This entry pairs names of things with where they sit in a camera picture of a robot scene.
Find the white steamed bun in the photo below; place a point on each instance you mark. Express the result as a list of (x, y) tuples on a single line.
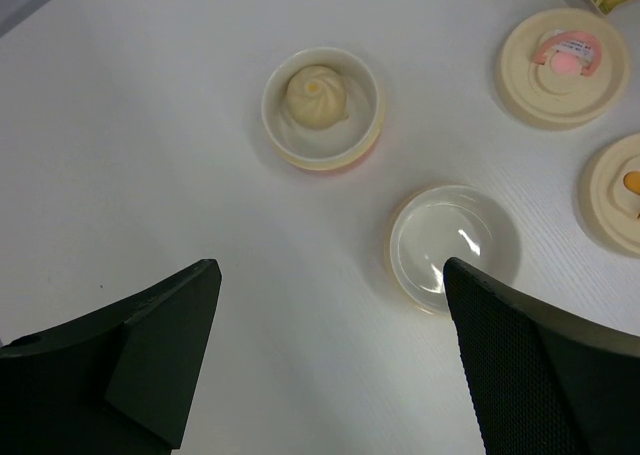
[(316, 97)]

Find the cream lid with pink knob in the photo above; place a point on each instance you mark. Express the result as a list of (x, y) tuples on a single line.
[(562, 68)]

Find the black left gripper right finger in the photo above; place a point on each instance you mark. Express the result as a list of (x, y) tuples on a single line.
[(542, 380)]

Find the orange lunch box bowl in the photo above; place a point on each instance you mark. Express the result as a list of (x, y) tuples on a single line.
[(447, 221)]

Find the pink lunch box bowl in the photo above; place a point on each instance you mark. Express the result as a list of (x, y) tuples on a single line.
[(345, 144)]

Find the cream lid with orange knob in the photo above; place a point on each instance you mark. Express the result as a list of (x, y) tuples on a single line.
[(608, 195)]

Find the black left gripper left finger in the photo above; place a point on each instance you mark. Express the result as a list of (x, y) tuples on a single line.
[(119, 380)]

